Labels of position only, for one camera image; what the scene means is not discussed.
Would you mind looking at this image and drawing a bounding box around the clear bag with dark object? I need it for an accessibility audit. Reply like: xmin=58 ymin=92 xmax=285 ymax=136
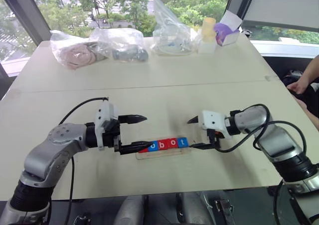
xmin=89 ymin=26 xmax=150 ymax=64

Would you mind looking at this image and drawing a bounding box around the pink cloth bundle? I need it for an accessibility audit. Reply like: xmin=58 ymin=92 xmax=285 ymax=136
xmin=59 ymin=42 xmax=103 ymax=68

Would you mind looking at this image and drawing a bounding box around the white cable bundle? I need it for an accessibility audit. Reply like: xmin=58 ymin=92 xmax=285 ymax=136
xmin=153 ymin=39 xmax=194 ymax=56

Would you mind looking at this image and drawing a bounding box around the red letter tile o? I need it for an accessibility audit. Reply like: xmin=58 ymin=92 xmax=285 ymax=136
xmin=166 ymin=137 xmax=178 ymax=150

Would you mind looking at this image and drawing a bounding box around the dark grey cylindrical object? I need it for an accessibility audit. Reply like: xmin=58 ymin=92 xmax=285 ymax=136
xmin=111 ymin=47 xmax=150 ymax=63

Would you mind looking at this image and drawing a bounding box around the person's bare hand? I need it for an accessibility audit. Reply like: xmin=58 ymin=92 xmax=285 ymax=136
xmin=286 ymin=81 xmax=310 ymax=96

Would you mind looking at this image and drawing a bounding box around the clear bag with pink cloth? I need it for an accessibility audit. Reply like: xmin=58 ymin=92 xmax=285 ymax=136
xmin=49 ymin=29 xmax=111 ymax=71

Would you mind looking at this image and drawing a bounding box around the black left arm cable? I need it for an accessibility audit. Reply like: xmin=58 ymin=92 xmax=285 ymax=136
xmin=58 ymin=97 xmax=110 ymax=225

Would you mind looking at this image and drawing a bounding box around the black metal clasp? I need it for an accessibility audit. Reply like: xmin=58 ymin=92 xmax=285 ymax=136
xmin=213 ymin=198 xmax=234 ymax=214
xmin=73 ymin=215 xmax=91 ymax=225

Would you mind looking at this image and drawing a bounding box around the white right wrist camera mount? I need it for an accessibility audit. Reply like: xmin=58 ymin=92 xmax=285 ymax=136
xmin=200 ymin=110 xmax=232 ymax=139

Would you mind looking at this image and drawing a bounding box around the dark window frame post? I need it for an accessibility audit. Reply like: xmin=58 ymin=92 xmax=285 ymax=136
xmin=0 ymin=0 xmax=52 ymax=47
xmin=225 ymin=0 xmax=259 ymax=19

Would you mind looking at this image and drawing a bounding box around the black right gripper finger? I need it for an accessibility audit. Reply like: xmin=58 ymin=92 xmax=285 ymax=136
xmin=190 ymin=142 xmax=215 ymax=150
xmin=186 ymin=114 xmax=202 ymax=125

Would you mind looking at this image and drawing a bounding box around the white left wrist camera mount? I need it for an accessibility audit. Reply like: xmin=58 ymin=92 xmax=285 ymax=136
xmin=94 ymin=102 xmax=120 ymax=151

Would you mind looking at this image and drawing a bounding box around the yellow lidded plastic bottle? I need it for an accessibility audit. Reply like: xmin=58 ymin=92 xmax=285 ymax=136
xmin=197 ymin=16 xmax=217 ymax=55

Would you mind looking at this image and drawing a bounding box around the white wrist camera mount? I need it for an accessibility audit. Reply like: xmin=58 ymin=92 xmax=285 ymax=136
xmin=200 ymin=110 xmax=232 ymax=139
xmin=94 ymin=102 xmax=120 ymax=151

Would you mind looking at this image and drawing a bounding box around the clear bag with white cables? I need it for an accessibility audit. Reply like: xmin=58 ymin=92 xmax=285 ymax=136
xmin=151 ymin=0 xmax=198 ymax=56

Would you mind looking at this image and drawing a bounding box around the blue letter tile t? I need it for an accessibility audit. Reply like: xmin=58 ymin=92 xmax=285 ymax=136
xmin=176 ymin=136 xmax=188 ymax=148

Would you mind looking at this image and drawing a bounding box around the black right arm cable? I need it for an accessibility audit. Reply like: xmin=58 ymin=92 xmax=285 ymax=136
xmin=214 ymin=103 xmax=307 ymax=161

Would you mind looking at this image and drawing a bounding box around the grey window blind panel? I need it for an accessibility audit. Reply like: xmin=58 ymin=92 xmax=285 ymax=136
xmin=241 ymin=0 xmax=319 ymax=29

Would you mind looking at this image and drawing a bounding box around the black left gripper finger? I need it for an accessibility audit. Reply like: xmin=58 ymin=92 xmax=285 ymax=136
xmin=119 ymin=140 xmax=152 ymax=156
xmin=118 ymin=114 xmax=148 ymax=125

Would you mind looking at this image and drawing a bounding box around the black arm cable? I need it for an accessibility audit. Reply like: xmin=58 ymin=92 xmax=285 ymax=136
xmin=214 ymin=103 xmax=307 ymax=161
xmin=58 ymin=97 xmax=110 ymax=225

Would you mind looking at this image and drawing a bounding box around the wooden tile rack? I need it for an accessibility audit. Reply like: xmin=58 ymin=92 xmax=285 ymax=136
xmin=135 ymin=135 xmax=193 ymax=161

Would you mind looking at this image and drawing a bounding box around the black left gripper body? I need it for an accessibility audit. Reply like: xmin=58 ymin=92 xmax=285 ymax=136
xmin=101 ymin=118 xmax=123 ymax=154

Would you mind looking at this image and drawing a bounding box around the purple tissue box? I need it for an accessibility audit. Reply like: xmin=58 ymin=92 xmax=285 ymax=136
xmin=213 ymin=10 xmax=244 ymax=47

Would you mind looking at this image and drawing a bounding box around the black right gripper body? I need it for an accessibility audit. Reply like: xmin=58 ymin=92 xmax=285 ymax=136
xmin=206 ymin=128 xmax=222 ymax=148

